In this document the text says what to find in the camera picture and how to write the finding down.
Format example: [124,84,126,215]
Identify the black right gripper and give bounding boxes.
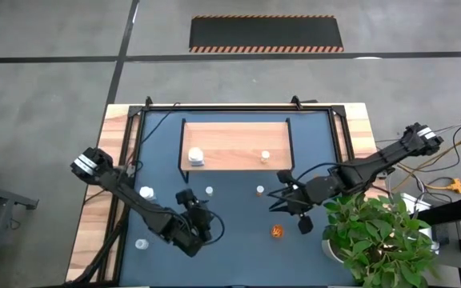
[267,170,328,236]

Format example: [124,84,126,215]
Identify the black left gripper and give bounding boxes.
[174,187,216,246]

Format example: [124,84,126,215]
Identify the white bottle with barcode label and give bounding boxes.
[138,186,157,202]

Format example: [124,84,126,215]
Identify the white Trader Joe's melatonin bottle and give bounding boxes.
[187,146,206,167]

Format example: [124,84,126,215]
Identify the blue table mat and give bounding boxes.
[120,110,355,287]

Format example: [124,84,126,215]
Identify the green potted plant white pot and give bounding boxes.
[320,190,443,288]

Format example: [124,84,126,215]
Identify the white power adapter box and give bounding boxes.
[399,193,432,213]

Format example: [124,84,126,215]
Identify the black floor mat hazard stripes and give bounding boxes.
[189,14,345,54]

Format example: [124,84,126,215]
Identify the black side desk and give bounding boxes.
[414,194,461,288]

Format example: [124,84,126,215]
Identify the wooden shelf with black frame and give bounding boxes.
[178,117,295,184]

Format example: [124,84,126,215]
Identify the long thin black cable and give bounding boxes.
[132,102,182,167]

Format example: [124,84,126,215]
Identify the black table frame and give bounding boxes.
[118,95,355,288]

